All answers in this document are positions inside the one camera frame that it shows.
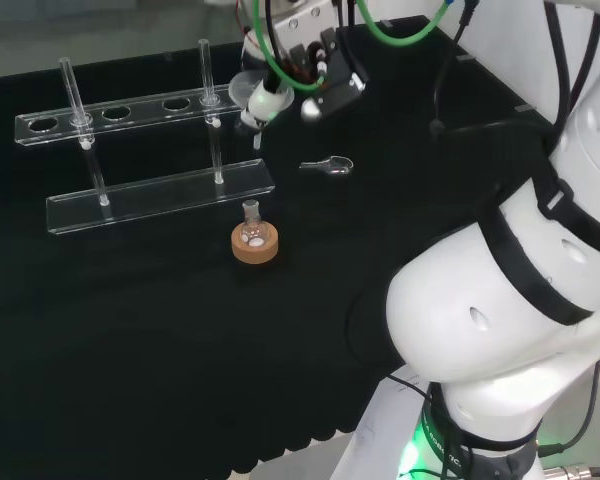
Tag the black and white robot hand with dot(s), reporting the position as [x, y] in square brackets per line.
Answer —
[342, 65]

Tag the clear plastic funnel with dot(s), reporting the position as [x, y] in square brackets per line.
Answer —
[239, 89]

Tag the clear glass weighing funnel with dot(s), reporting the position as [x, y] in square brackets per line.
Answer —
[337, 166]

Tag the clear acrylic funnel stand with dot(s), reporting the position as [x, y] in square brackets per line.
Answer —
[155, 192]

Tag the small glass round-bottom flask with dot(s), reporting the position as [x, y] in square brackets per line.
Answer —
[254, 231]

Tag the black bench cloth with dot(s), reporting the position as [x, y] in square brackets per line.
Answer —
[155, 325]

